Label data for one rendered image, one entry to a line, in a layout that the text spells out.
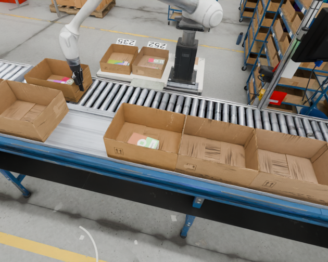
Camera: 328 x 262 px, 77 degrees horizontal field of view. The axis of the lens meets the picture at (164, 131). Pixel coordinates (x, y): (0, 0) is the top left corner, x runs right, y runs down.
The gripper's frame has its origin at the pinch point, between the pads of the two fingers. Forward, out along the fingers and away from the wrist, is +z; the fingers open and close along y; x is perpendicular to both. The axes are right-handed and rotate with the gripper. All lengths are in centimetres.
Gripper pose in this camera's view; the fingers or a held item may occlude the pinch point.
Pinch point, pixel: (80, 87)
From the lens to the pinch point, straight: 177.6
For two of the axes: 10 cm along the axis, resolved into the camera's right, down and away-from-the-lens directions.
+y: 2.1, -7.2, 6.6
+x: -9.7, -2.0, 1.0
